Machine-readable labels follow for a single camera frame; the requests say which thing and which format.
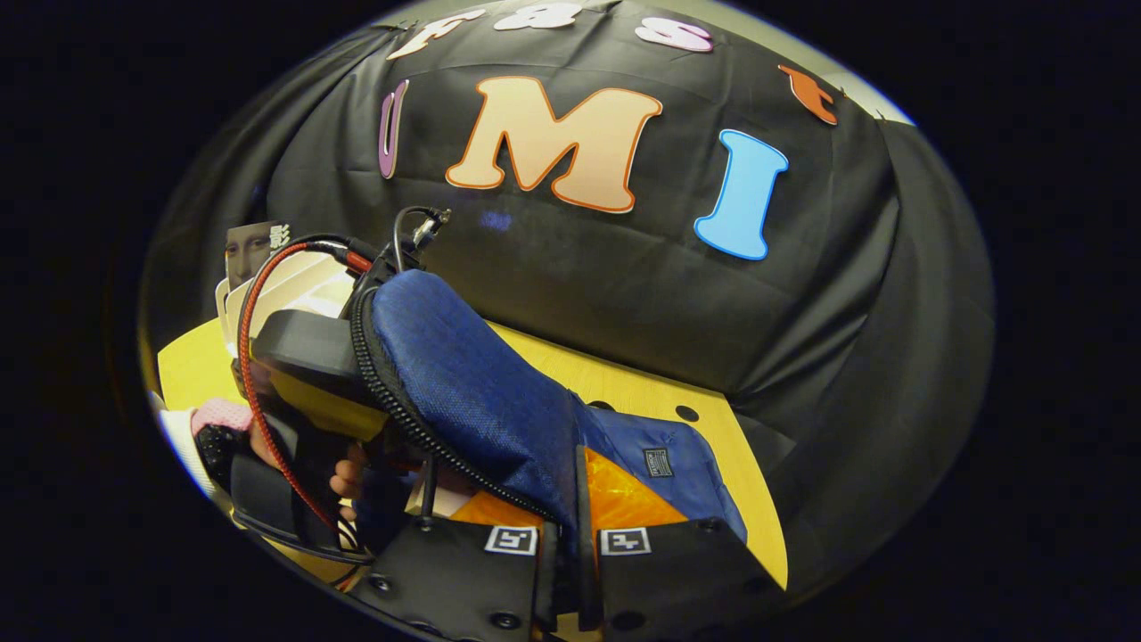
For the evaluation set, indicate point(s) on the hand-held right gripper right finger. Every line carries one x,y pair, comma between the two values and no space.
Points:
583,535

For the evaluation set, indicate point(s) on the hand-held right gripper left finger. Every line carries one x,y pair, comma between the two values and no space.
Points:
455,580

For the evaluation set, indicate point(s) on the white plastic bookshelf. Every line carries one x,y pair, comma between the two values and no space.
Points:
307,285

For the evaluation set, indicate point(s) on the blue schoolbag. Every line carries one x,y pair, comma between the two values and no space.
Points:
481,383

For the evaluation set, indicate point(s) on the black backdrop cloth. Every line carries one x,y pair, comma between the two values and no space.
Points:
579,285

